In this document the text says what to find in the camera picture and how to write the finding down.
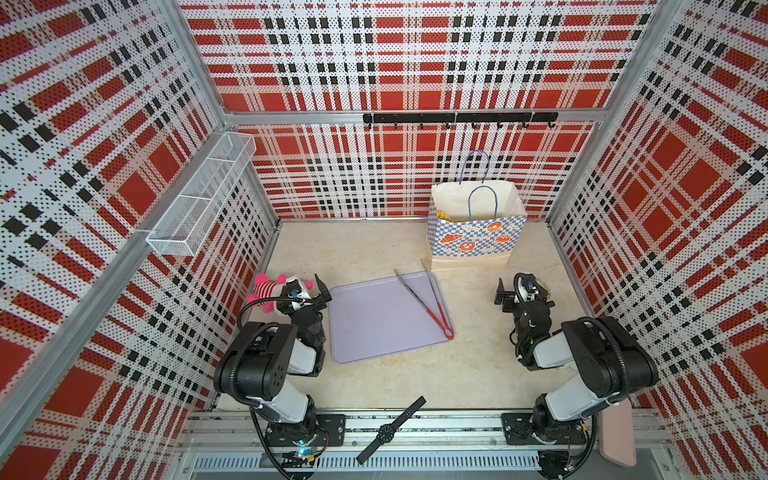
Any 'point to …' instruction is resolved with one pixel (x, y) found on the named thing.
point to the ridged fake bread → (442, 216)
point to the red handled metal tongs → (427, 308)
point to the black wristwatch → (387, 431)
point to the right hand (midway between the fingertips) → (518, 281)
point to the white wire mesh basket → (185, 225)
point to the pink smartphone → (616, 433)
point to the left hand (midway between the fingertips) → (301, 285)
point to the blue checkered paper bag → (474, 223)
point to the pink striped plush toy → (265, 288)
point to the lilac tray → (385, 316)
